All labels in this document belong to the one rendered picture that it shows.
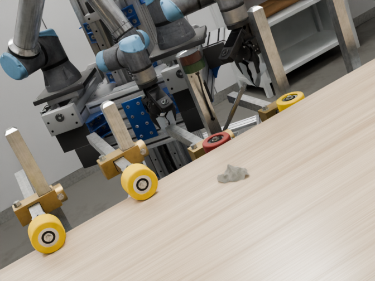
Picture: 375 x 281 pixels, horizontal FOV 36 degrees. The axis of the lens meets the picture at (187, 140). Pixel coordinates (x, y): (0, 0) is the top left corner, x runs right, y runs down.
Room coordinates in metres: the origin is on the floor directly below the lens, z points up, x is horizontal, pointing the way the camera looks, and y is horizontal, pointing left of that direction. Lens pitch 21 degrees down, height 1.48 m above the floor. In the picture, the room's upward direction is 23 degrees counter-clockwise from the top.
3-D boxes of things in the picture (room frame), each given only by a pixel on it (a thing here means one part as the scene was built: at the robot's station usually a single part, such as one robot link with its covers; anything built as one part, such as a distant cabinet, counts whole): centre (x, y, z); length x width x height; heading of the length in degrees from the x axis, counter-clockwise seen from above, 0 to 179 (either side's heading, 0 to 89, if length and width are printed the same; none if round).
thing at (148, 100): (1.86, 0.05, 0.96); 0.09 x 0.08 x 0.12; 16
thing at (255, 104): (1.69, -0.26, 0.84); 0.44 x 0.03 x 0.04; 15
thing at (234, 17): (1.69, -0.28, 1.15); 0.08 x 0.08 x 0.05
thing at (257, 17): (1.61, -0.32, 0.92); 0.04 x 0.04 x 0.48; 15
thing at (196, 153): (1.54, -0.06, 0.84); 0.14 x 0.06 x 0.05; 105
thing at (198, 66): (1.50, -0.09, 1.10); 0.06 x 0.06 x 0.02
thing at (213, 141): (1.43, -0.07, 0.85); 0.08 x 0.08 x 0.11
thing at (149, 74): (1.86, 0.05, 1.05); 0.08 x 0.08 x 0.05
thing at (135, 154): (1.47, 0.18, 0.94); 0.14 x 0.06 x 0.05; 105
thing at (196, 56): (1.50, -0.09, 1.13); 0.06 x 0.06 x 0.02
